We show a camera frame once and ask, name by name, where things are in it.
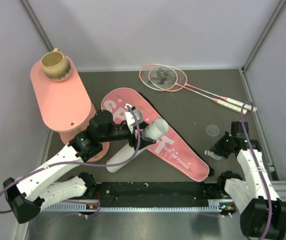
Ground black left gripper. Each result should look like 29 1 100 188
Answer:
100 121 156 151

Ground white shuttlecock tube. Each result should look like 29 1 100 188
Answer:
106 117 169 173

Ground white shuttlecock pair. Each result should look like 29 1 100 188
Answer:
204 150 223 161

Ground clear plastic tube lid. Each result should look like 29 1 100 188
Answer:
206 124 220 137

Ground pink racket bag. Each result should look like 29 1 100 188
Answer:
101 87 213 182

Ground white pink badminton racket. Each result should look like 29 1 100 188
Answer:
139 63 257 114

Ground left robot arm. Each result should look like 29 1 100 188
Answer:
3 108 168 224

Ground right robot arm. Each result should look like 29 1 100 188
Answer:
207 121 286 240

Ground pink two-tier side table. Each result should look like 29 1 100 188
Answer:
30 55 110 163

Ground beige ceramic mug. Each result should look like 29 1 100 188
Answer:
41 48 71 82

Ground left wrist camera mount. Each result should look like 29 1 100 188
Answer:
125 103 144 133

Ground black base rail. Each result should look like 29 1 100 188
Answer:
96 182 208 208

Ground grey slotted cable duct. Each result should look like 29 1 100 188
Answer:
43 202 99 212

